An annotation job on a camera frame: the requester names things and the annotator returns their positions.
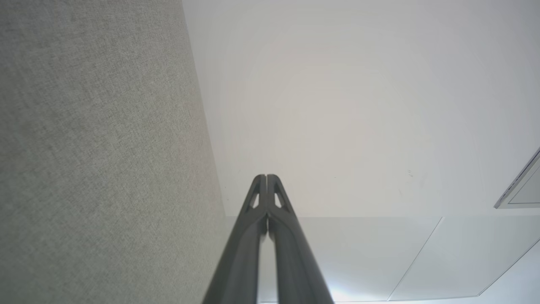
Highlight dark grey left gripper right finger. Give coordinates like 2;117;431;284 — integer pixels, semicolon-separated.
267;174;335;304

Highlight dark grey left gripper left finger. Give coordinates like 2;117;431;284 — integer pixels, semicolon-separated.
202;174;268;304

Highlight grey framed wall panel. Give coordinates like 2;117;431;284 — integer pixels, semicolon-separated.
494;148;540;209

